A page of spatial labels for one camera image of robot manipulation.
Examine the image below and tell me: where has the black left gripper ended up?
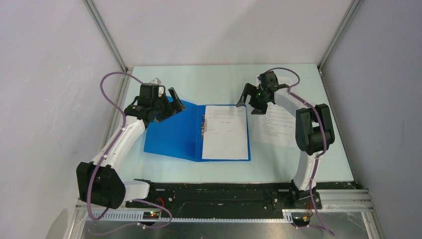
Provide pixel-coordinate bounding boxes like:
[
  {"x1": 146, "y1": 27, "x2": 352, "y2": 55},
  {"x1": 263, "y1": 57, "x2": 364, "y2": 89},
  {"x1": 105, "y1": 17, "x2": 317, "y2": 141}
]
[{"x1": 152, "y1": 88, "x2": 186, "y2": 123}]

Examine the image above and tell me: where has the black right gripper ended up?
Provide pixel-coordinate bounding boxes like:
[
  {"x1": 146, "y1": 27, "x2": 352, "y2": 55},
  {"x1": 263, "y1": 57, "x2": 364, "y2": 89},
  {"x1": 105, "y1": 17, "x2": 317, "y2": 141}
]
[{"x1": 235, "y1": 83, "x2": 269, "y2": 115}]

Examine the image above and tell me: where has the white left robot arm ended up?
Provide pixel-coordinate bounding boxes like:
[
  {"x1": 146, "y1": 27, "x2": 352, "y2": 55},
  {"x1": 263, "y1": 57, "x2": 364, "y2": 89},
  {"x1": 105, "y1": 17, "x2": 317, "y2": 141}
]
[{"x1": 76, "y1": 83, "x2": 186, "y2": 209}]

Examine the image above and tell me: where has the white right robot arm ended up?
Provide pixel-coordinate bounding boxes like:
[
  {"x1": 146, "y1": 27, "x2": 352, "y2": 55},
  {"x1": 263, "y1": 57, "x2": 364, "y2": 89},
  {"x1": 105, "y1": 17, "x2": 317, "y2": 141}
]
[{"x1": 236, "y1": 69, "x2": 335, "y2": 208}]

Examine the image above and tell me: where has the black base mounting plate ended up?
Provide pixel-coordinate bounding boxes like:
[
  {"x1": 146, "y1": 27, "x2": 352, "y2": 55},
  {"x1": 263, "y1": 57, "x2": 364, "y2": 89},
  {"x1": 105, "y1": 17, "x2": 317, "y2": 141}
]
[{"x1": 146, "y1": 183, "x2": 322, "y2": 220}]

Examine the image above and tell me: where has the left controller board with leds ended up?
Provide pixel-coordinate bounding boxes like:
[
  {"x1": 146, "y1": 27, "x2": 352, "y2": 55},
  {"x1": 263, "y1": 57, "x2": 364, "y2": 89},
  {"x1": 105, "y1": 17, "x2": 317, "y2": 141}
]
[{"x1": 142, "y1": 211, "x2": 161, "y2": 220}]

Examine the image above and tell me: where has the controller board with leds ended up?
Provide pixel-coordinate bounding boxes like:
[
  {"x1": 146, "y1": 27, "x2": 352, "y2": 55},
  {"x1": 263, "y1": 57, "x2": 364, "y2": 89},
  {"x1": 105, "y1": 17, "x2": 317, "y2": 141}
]
[
  {"x1": 142, "y1": 211, "x2": 161, "y2": 220},
  {"x1": 292, "y1": 215, "x2": 310, "y2": 227}
]

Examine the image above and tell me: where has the right controller board with leds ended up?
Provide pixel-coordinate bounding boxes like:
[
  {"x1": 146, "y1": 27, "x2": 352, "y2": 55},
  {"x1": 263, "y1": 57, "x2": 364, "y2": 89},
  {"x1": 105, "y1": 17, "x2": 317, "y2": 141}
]
[{"x1": 292, "y1": 215, "x2": 310, "y2": 227}]

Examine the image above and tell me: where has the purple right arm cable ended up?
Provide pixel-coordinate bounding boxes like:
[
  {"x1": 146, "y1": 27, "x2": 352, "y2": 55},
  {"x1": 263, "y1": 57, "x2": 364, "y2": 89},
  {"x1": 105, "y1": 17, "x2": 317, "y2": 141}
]
[{"x1": 268, "y1": 67, "x2": 335, "y2": 237}]

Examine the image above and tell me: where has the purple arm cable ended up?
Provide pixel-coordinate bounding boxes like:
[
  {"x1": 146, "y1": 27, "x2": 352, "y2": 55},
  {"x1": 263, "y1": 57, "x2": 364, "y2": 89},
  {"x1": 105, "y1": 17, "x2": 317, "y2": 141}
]
[
  {"x1": 268, "y1": 67, "x2": 335, "y2": 237},
  {"x1": 86, "y1": 71, "x2": 174, "y2": 237}
]

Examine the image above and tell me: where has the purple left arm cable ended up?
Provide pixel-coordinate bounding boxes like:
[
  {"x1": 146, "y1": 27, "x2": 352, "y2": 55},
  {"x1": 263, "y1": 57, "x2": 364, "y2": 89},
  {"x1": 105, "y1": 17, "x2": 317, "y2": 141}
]
[{"x1": 86, "y1": 71, "x2": 174, "y2": 237}]

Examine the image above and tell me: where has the left aluminium frame post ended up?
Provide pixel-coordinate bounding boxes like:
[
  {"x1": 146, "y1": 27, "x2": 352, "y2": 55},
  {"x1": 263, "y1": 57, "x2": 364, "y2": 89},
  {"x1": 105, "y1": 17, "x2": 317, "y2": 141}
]
[{"x1": 83, "y1": 0, "x2": 128, "y2": 72}]

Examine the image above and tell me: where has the aluminium frame post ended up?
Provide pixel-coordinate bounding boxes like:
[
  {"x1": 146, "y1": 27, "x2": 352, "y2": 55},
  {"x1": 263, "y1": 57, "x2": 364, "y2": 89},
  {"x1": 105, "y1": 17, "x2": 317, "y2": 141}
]
[
  {"x1": 83, "y1": 0, "x2": 128, "y2": 72},
  {"x1": 317, "y1": 0, "x2": 363, "y2": 74}
]

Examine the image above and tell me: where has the grey slotted cable duct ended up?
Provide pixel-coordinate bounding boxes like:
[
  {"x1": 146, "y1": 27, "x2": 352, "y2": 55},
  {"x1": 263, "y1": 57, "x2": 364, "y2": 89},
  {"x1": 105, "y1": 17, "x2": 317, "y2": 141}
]
[{"x1": 87, "y1": 211, "x2": 294, "y2": 223}]

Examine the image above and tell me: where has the right aluminium frame post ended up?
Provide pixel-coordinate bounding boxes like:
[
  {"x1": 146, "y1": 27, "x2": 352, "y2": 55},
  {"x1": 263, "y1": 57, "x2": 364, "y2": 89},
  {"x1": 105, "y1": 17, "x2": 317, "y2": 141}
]
[{"x1": 317, "y1": 0, "x2": 363, "y2": 74}]

